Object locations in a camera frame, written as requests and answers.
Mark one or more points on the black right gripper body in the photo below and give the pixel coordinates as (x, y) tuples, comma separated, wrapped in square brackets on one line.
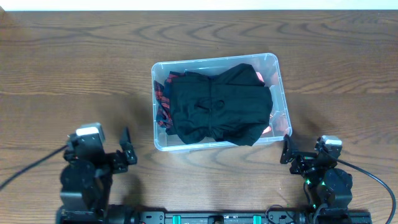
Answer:
[(304, 165)]

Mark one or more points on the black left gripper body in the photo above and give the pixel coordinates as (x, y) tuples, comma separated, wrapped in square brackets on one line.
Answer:
[(117, 159)]

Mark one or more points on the red navy plaid shirt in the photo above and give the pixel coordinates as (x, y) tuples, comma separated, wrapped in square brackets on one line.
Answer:
[(162, 96)]

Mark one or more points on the large black hoodie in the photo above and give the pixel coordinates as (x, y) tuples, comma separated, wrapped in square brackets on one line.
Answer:
[(234, 106)]

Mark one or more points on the clear plastic storage bin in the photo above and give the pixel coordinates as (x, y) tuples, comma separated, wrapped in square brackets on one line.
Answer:
[(265, 63)]

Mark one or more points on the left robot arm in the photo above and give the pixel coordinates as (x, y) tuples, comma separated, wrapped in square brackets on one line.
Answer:
[(88, 177)]

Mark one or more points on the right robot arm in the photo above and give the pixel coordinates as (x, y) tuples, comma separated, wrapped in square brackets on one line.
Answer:
[(327, 188)]

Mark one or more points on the black mounting rail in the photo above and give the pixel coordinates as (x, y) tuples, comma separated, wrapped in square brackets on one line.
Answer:
[(217, 217)]

